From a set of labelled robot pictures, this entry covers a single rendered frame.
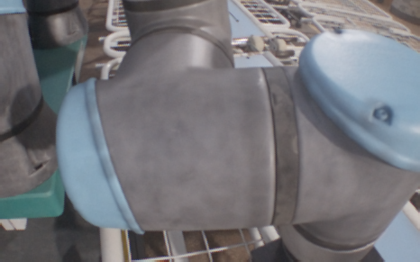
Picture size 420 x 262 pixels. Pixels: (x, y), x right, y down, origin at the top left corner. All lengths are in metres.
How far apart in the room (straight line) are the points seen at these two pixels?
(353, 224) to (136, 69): 0.15
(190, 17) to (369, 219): 0.18
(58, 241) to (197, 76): 0.71
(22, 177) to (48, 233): 0.41
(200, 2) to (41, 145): 0.31
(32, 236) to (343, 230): 0.77
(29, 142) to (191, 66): 0.32
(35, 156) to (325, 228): 0.39
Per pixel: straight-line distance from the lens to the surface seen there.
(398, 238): 0.55
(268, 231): 0.46
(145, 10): 0.23
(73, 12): 0.85
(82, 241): 0.80
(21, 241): 0.86
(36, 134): 0.45
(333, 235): 0.20
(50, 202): 0.47
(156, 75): 0.16
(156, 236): 1.15
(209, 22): 0.24
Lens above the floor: 1.01
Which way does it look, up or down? 40 degrees down
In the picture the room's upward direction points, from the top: 7 degrees clockwise
